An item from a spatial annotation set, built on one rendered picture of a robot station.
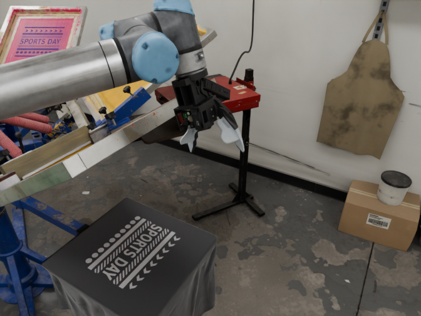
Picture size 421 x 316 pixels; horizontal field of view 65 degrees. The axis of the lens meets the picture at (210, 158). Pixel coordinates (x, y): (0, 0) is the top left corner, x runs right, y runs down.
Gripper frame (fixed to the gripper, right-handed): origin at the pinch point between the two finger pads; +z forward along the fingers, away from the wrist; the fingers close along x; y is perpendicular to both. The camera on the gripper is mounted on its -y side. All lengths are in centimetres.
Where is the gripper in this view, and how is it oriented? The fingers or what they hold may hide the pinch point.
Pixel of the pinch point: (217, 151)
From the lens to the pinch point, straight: 80.5
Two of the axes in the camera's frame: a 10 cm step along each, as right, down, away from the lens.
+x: 8.2, 0.1, -5.7
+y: -5.1, 4.5, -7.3
